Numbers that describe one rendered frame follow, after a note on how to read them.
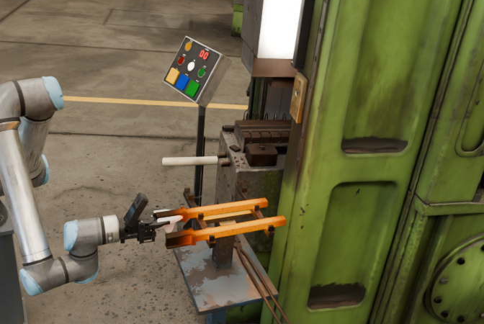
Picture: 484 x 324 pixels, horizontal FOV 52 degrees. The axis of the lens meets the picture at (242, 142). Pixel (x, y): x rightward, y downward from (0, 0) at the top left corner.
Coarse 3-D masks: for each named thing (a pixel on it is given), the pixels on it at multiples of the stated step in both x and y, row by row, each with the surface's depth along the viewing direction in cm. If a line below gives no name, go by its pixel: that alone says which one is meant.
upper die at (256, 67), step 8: (248, 48) 203; (248, 56) 203; (248, 64) 203; (256, 64) 197; (264, 64) 198; (272, 64) 199; (280, 64) 200; (288, 64) 200; (248, 72) 204; (256, 72) 199; (264, 72) 200; (272, 72) 201; (280, 72) 201; (288, 72) 202
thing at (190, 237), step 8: (280, 216) 171; (232, 224) 164; (240, 224) 165; (248, 224) 165; (256, 224) 166; (264, 224) 166; (272, 224) 168; (280, 224) 169; (176, 232) 156; (184, 232) 157; (192, 232) 158; (200, 232) 159; (208, 232) 159; (216, 232) 160; (224, 232) 161; (232, 232) 162; (240, 232) 164; (168, 240) 154; (176, 240) 156; (184, 240) 157; (192, 240) 156; (200, 240) 159; (168, 248) 155
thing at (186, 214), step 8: (248, 200) 178; (256, 200) 178; (264, 200) 179; (184, 208) 169; (192, 208) 170; (200, 208) 171; (208, 208) 171; (216, 208) 172; (224, 208) 172; (232, 208) 173; (240, 208) 175; (248, 208) 176; (160, 216) 164; (168, 216) 165; (184, 216) 166; (192, 216) 169
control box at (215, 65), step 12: (180, 48) 268; (192, 48) 261; (204, 48) 255; (192, 60) 258; (204, 60) 252; (216, 60) 246; (228, 60) 249; (168, 72) 269; (180, 72) 262; (192, 72) 256; (216, 72) 248; (168, 84) 267; (204, 84) 247; (216, 84) 251; (204, 96) 250
